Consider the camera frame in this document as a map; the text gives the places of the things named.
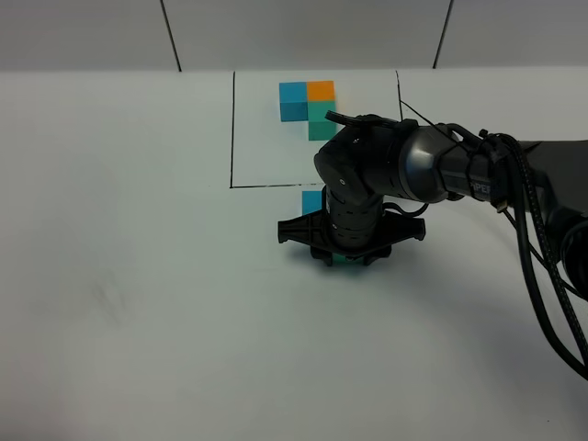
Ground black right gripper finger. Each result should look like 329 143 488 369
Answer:
311 246 334 266
362 245 391 266

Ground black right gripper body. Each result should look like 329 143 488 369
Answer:
277 187 425 256

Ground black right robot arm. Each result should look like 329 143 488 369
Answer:
277 119 587 296

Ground green template block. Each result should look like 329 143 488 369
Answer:
308 101 337 141

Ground blue template block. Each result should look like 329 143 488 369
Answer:
278 82 308 122

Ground orange template block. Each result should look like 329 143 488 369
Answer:
306 81 336 102

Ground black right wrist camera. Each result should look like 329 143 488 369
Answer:
325 110 399 130

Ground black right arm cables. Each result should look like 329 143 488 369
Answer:
398 99 588 381

